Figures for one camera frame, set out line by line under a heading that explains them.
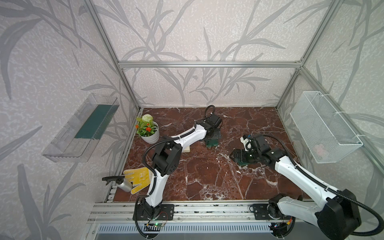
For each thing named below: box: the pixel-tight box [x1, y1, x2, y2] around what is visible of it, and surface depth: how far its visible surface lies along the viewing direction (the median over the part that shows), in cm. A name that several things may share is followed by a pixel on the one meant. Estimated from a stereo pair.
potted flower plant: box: [135, 114, 160, 144], surface depth 93 cm
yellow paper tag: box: [123, 167, 151, 195], surface depth 86 cm
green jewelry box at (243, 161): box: [236, 157, 255, 167], surface depth 72 cm
